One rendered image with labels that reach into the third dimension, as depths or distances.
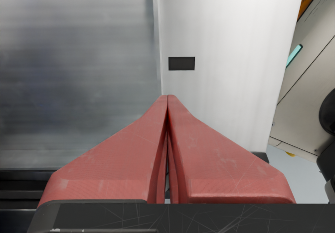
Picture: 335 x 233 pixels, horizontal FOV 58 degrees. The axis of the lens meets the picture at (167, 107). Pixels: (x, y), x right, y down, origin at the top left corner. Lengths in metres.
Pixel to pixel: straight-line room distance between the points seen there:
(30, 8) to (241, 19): 0.21
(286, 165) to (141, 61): 1.53
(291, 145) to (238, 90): 0.95
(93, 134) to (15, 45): 0.14
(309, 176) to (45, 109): 1.68
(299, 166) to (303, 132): 0.58
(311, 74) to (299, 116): 0.17
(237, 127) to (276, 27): 0.13
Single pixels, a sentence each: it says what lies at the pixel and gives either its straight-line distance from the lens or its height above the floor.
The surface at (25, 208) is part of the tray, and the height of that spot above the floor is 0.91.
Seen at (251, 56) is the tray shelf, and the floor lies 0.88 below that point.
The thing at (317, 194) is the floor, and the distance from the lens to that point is 2.06.
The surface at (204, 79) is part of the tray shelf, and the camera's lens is 0.35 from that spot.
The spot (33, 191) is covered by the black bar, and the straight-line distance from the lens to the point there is 0.49.
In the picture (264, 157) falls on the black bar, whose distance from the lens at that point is 0.43.
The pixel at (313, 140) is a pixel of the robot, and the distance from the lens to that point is 1.32.
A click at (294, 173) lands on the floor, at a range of 1.86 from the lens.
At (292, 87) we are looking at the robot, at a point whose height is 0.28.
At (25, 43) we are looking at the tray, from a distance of 0.36.
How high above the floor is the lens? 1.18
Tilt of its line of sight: 55 degrees down
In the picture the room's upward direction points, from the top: 179 degrees counter-clockwise
